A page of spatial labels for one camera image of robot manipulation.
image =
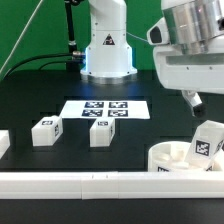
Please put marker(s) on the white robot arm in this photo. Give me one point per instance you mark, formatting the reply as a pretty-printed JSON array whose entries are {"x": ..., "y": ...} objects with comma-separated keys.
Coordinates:
[{"x": 188, "y": 47}]

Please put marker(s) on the white marker sheet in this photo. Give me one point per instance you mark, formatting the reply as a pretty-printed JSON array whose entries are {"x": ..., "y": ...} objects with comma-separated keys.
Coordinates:
[{"x": 90, "y": 109}]

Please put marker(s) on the black vertical pole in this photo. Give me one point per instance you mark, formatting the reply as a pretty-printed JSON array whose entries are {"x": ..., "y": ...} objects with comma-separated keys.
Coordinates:
[{"x": 72, "y": 46}]

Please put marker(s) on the thin grey rod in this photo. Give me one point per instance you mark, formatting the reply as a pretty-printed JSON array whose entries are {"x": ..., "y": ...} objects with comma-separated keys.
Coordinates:
[{"x": 23, "y": 32}]

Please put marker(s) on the white U-shaped fence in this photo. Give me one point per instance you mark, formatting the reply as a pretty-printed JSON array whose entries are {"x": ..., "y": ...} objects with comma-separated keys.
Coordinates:
[{"x": 111, "y": 185}]

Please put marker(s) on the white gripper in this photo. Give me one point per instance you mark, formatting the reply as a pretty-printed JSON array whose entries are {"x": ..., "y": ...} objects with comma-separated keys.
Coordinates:
[{"x": 190, "y": 73}]

